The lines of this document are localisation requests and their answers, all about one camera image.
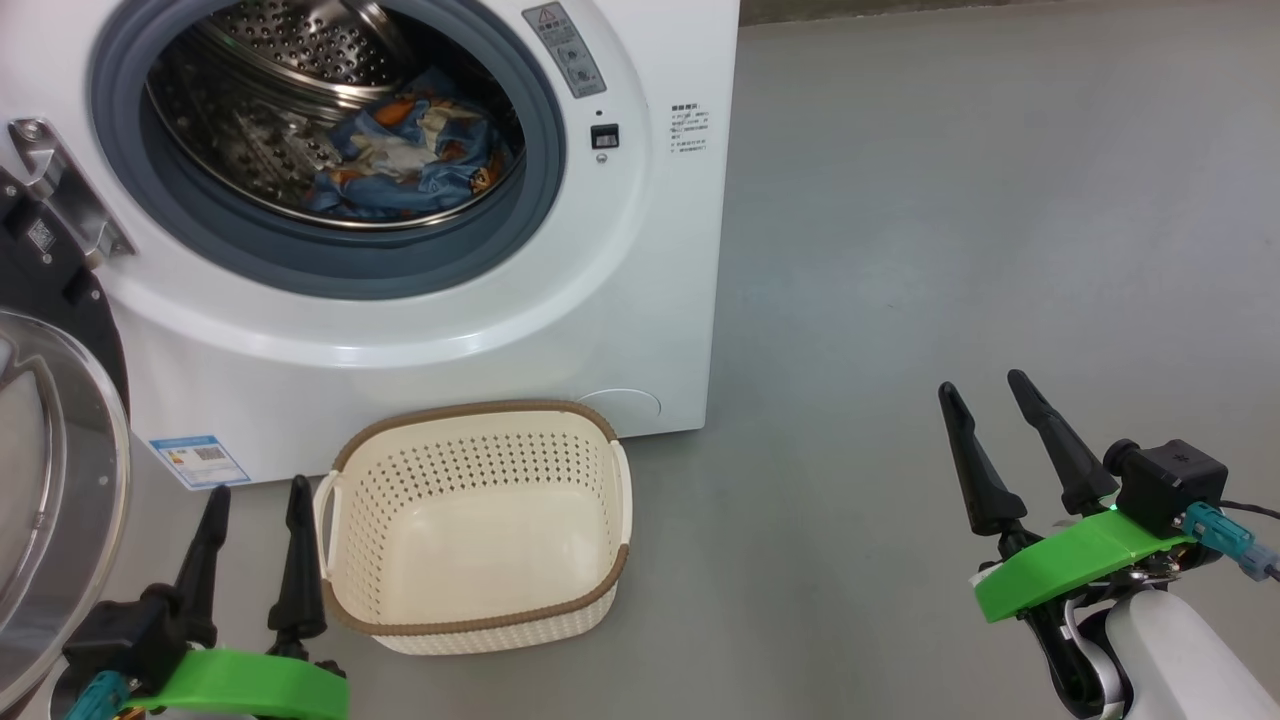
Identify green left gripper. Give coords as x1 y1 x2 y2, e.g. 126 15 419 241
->
120 475 350 720

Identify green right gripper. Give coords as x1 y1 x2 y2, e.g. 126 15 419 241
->
937 370 1198 624

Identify black round glass washer door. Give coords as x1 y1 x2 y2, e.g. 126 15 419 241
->
0 165 133 703

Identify blue bear print clothes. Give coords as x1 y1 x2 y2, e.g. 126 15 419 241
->
303 67 507 222

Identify cream perforated laundry basket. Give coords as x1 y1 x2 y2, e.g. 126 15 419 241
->
312 399 634 657

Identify grey rubber door gasket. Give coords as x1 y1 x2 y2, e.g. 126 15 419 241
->
87 0 568 302

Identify silver metal door hinge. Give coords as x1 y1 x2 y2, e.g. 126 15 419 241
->
7 117 137 270

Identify white front-load washing machine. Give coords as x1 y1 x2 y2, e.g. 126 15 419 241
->
0 0 742 492

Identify blue energy label sticker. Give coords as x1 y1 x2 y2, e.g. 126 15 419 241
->
149 433 252 491

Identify round white drain filter cover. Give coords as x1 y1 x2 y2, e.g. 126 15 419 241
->
577 388 664 437

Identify stainless steel washer drum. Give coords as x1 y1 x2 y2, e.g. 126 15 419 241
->
144 0 527 232

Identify grey skirting board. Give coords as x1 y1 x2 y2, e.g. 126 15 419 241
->
738 0 1280 27

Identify small printed text label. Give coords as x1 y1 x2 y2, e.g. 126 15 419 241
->
667 101 712 155

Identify grey warning sticker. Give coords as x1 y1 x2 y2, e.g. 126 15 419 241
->
521 1 608 100

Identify teal plug right camera cable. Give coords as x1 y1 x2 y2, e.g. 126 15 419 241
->
1180 498 1280 584

